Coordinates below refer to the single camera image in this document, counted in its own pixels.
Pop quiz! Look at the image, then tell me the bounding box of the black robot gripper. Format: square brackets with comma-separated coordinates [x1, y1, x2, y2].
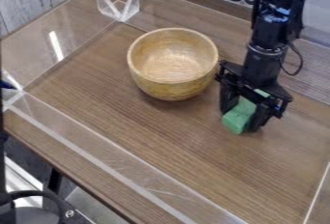
[215, 60, 292, 132]

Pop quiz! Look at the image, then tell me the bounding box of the green rectangular block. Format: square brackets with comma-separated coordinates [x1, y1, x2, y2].
[221, 96, 256, 134]

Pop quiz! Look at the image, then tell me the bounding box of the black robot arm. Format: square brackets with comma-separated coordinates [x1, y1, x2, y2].
[216, 0, 305, 134]

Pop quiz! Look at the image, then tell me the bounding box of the brown wooden bowl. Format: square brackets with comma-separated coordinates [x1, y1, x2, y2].
[126, 27, 217, 101]

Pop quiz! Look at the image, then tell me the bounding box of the clear acrylic front barrier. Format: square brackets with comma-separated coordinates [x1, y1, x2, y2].
[2, 65, 245, 224]

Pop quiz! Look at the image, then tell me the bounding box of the black table leg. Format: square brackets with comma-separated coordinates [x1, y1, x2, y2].
[48, 169, 62, 194]

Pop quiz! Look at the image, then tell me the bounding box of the clear acrylic corner bracket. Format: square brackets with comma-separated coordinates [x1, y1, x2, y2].
[96, 0, 138, 22]

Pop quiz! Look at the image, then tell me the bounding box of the grey metal base plate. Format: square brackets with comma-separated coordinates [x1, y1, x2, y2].
[42, 192, 94, 224]

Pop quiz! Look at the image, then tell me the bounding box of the black cable loop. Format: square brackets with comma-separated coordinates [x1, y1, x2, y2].
[0, 189, 65, 224]

